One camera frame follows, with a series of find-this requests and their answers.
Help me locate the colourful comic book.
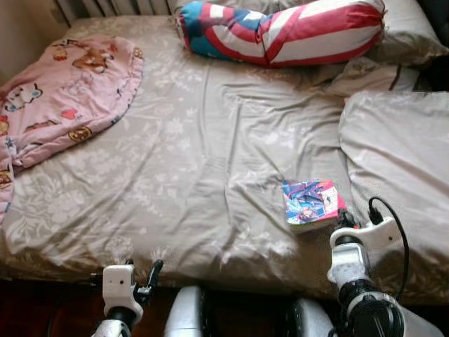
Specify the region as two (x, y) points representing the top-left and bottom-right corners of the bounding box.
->
(281, 178), (347, 234)

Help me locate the pink cartoon print blanket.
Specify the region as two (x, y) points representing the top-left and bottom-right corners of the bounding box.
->
(0, 35), (145, 225)

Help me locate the large plain beige pillow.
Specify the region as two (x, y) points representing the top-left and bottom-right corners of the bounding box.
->
(339, 90), (449, 243)

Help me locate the silver right robot leg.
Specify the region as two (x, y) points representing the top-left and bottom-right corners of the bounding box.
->
(289, 298), (337, 337)

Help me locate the beige floral bed sheet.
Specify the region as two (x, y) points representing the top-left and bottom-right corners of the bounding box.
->
(0, 15), (449, 306)

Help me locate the small beige floral pillow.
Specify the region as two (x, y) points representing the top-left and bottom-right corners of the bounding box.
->
(324, 58), (422, 98)

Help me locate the red white blue bolster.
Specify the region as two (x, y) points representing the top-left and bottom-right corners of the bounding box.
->
(175, 0), (388, 69)

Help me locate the dark bulky furniture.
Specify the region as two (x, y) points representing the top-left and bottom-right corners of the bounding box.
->
(420, 0), (449, 92)

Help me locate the grey curtain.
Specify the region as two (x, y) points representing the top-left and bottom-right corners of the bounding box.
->
(55, 0), (173, 20)

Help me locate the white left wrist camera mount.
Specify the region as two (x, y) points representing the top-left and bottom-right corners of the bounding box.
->
(102, 264), (135, 317)

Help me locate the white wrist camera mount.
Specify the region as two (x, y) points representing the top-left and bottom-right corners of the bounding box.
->
(331, 216), (403, 252)
(102, 264), (135, 317)

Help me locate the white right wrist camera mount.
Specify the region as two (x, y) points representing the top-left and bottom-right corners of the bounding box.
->
(331, 216), (403, 252)

